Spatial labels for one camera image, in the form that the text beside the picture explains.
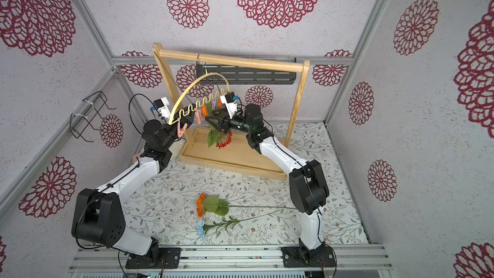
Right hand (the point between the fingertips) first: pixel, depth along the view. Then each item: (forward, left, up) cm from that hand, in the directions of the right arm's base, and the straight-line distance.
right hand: (208, 113), depth 74 cm
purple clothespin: (+11, 0, -5) cm, 12 cm away
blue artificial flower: (-30, -5, -36) cm, 47 cm away
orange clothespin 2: (+14, -2, -7) cm, 16 cm away
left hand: (+3, +5, +1) cm, 6 cm away
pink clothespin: (-1, +4, -1) cm, 4 cm away
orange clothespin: (+3, +2, -2) cm, 4 cm away
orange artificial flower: (-24, -4, -34) cm, 42 cm away
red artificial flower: (0, -2, -15) cm, 15 cm away
